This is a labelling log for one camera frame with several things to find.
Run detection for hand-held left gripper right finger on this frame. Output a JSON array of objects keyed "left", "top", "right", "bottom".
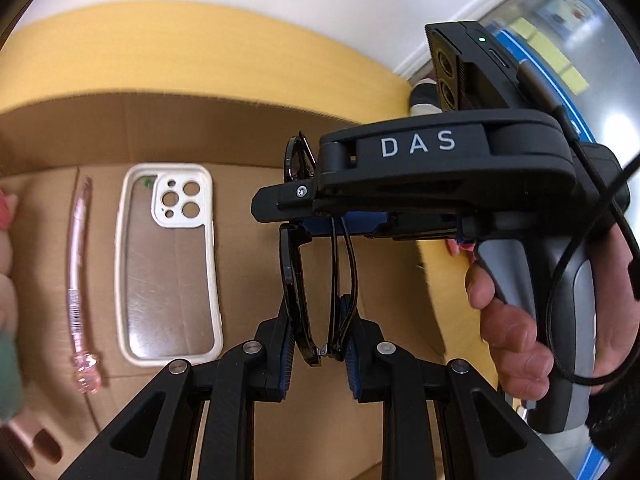
[{"left": 340, "top": 294, "right": 576, "bottom": 480}]

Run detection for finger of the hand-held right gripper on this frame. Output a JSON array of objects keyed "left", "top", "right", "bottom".
[{"left": 250, "top": 182, "right": 391, "bottom": 239}]

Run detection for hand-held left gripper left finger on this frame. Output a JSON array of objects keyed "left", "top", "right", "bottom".
[{"left": 60, "top": 295, "right": 301, "bottom": 480}]

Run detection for black glasses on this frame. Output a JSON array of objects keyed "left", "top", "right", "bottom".
[{"left": 277, "top": 132, "right": 361, "bottom": 367}]

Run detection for brown cardboard box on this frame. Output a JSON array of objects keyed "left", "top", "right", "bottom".
[{"left": 0, "top": 87, "right": 451, "bottom": 480}]

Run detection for pink pig plush toy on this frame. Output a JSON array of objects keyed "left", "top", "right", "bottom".
[{"left": 0, "top": 187, "right": 61, "bottom": 463}]

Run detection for person's right forearm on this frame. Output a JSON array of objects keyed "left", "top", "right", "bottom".
[{"left": 585, "top": 360, "right": 640, "bottom": 466}]

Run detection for person's right hand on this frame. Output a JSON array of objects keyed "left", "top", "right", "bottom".
[{"left": 465, "top": 230, "right": 640, "bottom": 402}]

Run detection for blue banner strip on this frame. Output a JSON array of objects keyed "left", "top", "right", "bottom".
[{"left": 492, "top": 30, "right": 621, "bottom": 161}]

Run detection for grey and black cloth bag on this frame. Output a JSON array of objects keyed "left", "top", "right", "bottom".
[{"left": 407, "top": 80, "right": 443, "bottom": 117}]

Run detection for yellow sticky note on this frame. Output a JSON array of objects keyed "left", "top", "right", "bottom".
[
  {"left": 512, "top": 17, "right": 538, "bottom": 41},
  {"left": 547, "top": 45, "right": 576, "bottom": 73},
  {"left": 565, "top": 65, "right": 591, "bottom": 93},
  {"left": 530, "top": 30, "right": 561, "bottom": 53}
]

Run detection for white clear phone case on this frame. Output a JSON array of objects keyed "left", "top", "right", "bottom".
[{"left": 114, "top": 162, "right": 221, "bottom": 367}]

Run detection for blue cartoon pig card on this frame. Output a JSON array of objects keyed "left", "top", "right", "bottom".
[{"left": 540, "top": 0, "right": 601, "bottom": 26}]

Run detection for pink transparent tube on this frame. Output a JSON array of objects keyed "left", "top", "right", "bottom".
[{"left": 66, "top": 175, "right": 106, "bottom": 395}]

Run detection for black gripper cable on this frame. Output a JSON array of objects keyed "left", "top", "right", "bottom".
[{"left": 520, "top": 60, "right": 640, "bottom": 387}]

